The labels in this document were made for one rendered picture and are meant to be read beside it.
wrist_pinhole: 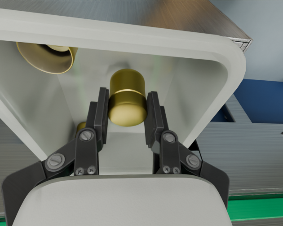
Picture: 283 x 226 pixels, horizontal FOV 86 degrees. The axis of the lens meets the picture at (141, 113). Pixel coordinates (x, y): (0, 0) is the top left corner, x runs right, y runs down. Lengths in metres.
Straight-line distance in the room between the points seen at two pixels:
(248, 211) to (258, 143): 0.12
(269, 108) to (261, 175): 0.22
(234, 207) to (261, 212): 0.04
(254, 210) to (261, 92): 0.32
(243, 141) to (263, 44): 0.26
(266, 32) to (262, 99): 0.16
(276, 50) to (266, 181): 0.33
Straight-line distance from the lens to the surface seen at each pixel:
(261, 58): 0.52
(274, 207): 0.33
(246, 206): 0.30
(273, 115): 0.47
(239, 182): 0.28
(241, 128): 0.35
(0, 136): 0.72
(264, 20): 0.46
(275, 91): 0.57
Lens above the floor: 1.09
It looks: 39 degrees down
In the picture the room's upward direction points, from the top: 175 degrees clockwise
